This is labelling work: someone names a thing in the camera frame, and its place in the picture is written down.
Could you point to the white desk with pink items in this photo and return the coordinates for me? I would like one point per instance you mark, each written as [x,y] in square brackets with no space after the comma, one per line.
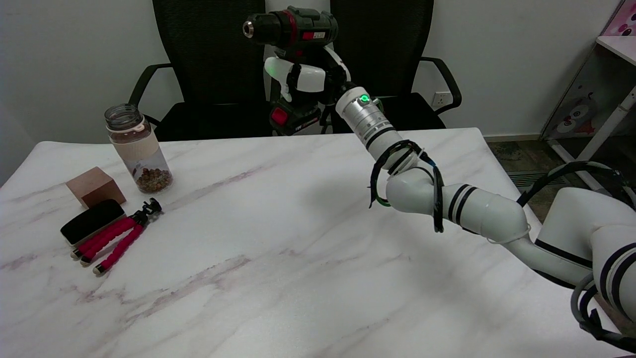
[591,109]

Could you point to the green red power screwdriver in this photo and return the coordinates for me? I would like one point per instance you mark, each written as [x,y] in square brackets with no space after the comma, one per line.
[293,54]

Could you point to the red flexible mini tripod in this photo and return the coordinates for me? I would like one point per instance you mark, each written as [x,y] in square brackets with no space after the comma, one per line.
[117,237]

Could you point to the white wall power outlet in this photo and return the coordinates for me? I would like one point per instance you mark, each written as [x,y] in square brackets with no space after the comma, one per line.
[440,99]

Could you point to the black mesh office chair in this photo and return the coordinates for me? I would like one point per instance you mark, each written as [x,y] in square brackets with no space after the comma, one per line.
[213,74]
[397,69]

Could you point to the clear jar with nuts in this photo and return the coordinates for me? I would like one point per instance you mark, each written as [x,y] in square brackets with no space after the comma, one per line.
[140,150]

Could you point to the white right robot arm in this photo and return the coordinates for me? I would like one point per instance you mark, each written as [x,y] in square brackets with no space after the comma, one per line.
[472,199]

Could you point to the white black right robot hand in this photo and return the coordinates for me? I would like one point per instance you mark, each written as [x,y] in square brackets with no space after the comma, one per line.
[308,77]

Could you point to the brown wooden block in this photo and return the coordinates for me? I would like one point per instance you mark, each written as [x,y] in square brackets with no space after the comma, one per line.
[95,186]

